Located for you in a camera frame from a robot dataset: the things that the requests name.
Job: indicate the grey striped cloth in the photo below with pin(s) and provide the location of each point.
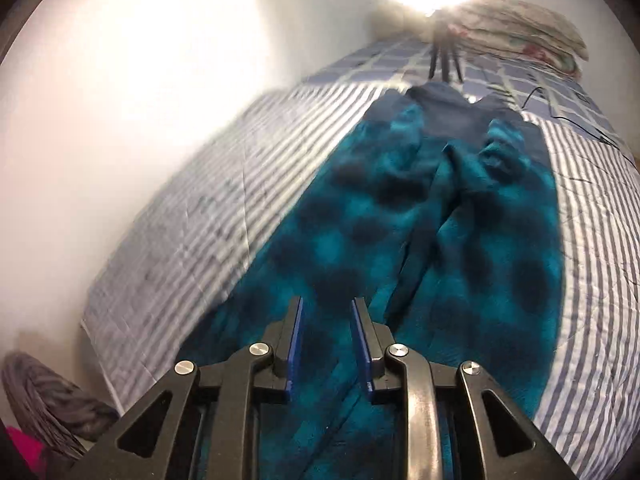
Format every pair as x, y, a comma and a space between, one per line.
50, 400

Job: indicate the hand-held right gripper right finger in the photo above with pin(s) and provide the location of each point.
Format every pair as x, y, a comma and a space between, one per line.
359, 345

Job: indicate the pink cloth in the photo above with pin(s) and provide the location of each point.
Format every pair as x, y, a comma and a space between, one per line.
22, 447

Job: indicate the grey white striped bed sheet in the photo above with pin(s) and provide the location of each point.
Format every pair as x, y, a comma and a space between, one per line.
210, 195

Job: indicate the blue checked blanket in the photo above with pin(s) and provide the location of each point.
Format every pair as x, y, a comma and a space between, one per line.
500, 67

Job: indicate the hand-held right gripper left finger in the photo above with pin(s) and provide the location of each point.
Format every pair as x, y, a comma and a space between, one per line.
295, 345

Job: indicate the black tripod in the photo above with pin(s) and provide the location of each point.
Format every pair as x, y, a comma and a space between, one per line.
442, 55

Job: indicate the teal black plaid fleece garment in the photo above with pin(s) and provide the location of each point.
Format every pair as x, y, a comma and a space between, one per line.
450, 260

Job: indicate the floral pillow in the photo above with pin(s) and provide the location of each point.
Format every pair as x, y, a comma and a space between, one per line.
520, 30

